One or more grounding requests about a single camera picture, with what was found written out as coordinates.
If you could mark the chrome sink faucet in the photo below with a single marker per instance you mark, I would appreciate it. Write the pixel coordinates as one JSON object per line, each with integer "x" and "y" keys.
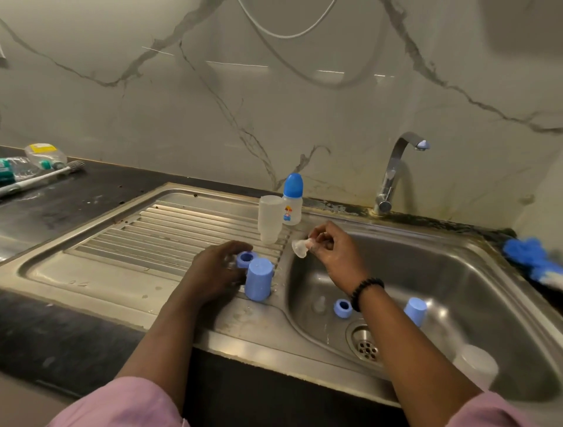
{"x": 388, "y": 180}

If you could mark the person's right hand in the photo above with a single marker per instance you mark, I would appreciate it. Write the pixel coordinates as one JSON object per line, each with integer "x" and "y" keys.
{"x": 343, "y": 260}

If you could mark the person's left forearm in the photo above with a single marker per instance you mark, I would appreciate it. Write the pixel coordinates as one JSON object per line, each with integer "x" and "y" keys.
{"x": 163, "y": 347}

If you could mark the cartoon print baby bottle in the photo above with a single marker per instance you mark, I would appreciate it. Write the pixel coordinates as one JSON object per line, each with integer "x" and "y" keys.
{"x": 293, "y": 211}

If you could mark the white plastic stick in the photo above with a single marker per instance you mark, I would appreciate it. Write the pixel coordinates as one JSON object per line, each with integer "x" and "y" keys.
{"x": 53, "y": 174}

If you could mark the blue cylindrical bottle cap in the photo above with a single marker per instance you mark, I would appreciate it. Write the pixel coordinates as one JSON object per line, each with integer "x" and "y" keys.
{"x": 415, "y": 314}
{"x": 259, "y": 281}

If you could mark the pink shirt sleeve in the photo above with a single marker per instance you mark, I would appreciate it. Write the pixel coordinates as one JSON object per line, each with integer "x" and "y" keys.
{"x": 488, "y": 412}
{"x": 119, "y": 405}

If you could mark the metal sink drain strainer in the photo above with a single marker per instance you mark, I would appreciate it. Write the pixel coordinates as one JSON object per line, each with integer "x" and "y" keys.
{"x": 362, "y": 345}

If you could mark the blue and white bottle brush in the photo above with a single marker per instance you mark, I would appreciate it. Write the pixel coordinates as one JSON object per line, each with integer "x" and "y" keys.
{"x": 528, "y": 253}

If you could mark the person's left hand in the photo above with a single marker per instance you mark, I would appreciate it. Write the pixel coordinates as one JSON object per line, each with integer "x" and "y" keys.
{"x": 211, "y": 274}

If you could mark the translucent bottle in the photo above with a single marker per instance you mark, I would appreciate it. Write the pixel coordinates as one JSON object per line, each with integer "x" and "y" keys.
{"x": 270, "y": 220}
{"x": 475, "y": 368}

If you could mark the stainless steel sink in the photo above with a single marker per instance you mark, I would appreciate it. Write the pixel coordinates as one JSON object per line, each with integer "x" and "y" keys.
{"x": 132, "y": 237}

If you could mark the translucent bottle front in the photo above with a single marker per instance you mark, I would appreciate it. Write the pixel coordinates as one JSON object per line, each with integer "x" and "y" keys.
{"x": 270, "y": 220}

